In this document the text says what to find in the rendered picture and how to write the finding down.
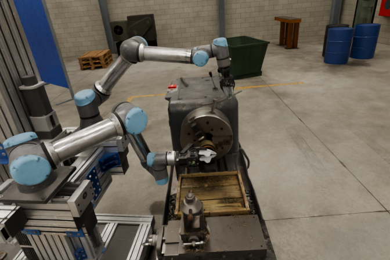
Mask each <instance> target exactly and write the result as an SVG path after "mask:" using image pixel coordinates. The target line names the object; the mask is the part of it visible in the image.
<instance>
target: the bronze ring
mask: <svg viewBox="0 0 390 260"><path fill-rule="evenodd" d="M199 147H204V148H207V149H209V150H212V151H214V152H215V148H216V147H215V143H214V142H212V141H210V140H204V141H202V142H201V143H200V145H199Z"/></svg>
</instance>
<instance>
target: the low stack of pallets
mask: <svg viewBox="0 0 390 260"><path fill-rule="evenodd" d="M107 52H108V53H107ZM78 60H79V64H80V69H81V71H84V70H86V69H87V68H88V67H91V70H94V69H95V68H96V67H98V66H103V68H107V67H108V66H109V65H110V63H111V62H112V61H113V57H112V52H111V49H106V50H96V51H89V52H87V53H85V54H83V55H82V56H80V57H78Z"/></svg>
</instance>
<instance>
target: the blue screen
mask: <svg viewBox="0 0 390 260"><path fill-rule="evenodd" d="M13 2H14V4H15V7H16V10H17V13H18V15H19V18H20V21H21V24H22V26H23V30H24V32H25V35H26V38H27V41H28V44H29V46H30V49H31V52H32V55H33V58H34V60H35V64H36V66H37V69H38V72H39V74H40V77H41V80H42V81H43V82H47V83H45V84H44V85H47V84H53V85H57V86H62V87H64V88H68V89H69V90H70V94H71V97H72V98H71V99H68V100H65V101H62V102H60V103H56V105H60V104H63V103H65V102H69V101H71V100H74V93H73V89H72V87H71V84H70V80H69V77H68V74H67V70H66V67H65V64H64V60H63V57H62V53H61V51H60V48H59V44H58V41H57V38H56V34H55V31H54V28H53V24H52V21H51V19H50V15H49V12H48V8H47V5H46V2H45V0H13Z"/></svg>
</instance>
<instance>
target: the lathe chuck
mask: <svg viewBox="0 0 390 260"><path fill-rule="evenodd" d="M209 112H211V110H209V109H204V110H198V111H195V112H193V113H191V114H190V115H189V116H188V117H187V118H186V119H185V120H184V122H183V124H182V127H181V132H180V144H181V146H182V149H184V148H185V147H186V146H187V145H188V144H189V143H193V144H194V147H199V145H200V142H199V141H198V138H197V137H196V134H195V133H194V131H193V130H192V129H191V123H190V122H189V121H190V120H191V119H192V118H195V120H196V121H197V122H198V124H199V125H200V126H201V127H202V129H203V130H204V132H205V133H210V134H212V135H213V136H229V135H232V141H230V145H223V147H219V148H218V149H217V150H215V152H216V156H215V157H213V158H212V159H211V161H214V160H217V159H219V158H221V157H223V156H224V155H225V154H226V153H227V152H228V151H229V150H230V148H231V146H232V144H233V132H232V129H231V126H230V123H229V121H228V119H227V118H226V117H225V116H224V115H223V114H221V113H220V112H218V111H215V110H214V114H210V113H209ZM207 140H210V141H212V136H211V137H210V138H208V139H207Z"/></svg>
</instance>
